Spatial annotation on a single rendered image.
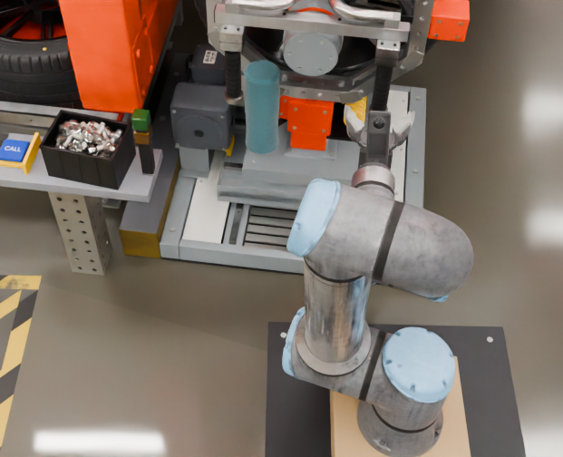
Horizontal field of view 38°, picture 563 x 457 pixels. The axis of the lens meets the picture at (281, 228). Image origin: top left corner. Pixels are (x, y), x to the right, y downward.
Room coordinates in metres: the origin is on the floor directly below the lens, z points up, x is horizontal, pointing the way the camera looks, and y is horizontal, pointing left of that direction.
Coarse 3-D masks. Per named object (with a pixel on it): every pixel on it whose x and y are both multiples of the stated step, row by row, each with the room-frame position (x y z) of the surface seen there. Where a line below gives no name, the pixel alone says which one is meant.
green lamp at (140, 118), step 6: (132, 114) 1.47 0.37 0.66; (138, 114) 1.47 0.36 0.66; (144, 114) 1.47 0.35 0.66; (132, 120) 1.45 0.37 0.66; (138, 120) 1.45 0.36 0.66; (144, 120) 1.45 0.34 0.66; (150, 120) 1.48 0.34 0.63; (132, 126) 1.45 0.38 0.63; (138, 126) 1.45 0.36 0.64; (144, 126) 1.45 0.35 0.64
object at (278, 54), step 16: (368, 0) 1.72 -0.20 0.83; (384, 0) 1.71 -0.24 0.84; (256, 32) 1.77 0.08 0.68; (272, 32) 1.81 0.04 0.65; (256, 48) 1.73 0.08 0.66; (272, 48) 1.75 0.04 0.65; (352, 48) 1.78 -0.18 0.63; (368, 48) 1.75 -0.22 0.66; (336, 64) 1.72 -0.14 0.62; (352, 64) 1.71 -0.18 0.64; (368, 64) 1.70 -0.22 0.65
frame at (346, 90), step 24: (216, 0) 1.65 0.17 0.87; (432, 0) 1.60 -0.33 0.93; (216, 24) 1.65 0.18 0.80; (216, 48) 1.65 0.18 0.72; (408, 48) 1.60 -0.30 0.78; (288, 72) 1.69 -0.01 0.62; (360, 72) 1.67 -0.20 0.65; (312, 96) 1.63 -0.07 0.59; (336, 96) 1.63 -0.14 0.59; (360, 96) 1.61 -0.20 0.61
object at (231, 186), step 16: (240, 112) 2.02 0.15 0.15; (240, 128) 1.93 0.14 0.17; (240, 144) 1.87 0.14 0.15; (224, 160) 1.78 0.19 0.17; (240, 160) 1.80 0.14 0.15; (224, 176) 1.73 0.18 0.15; (240, 176) 1.72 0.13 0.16; (224, 192) 1.67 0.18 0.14; (240, 192) 1.67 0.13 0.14; (256, 192) 1.66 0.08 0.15; (272, 192) 1.66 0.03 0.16; (288, 192) 1.65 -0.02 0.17; (304, 192) 1.67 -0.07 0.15; (288, 208) 1.65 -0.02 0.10
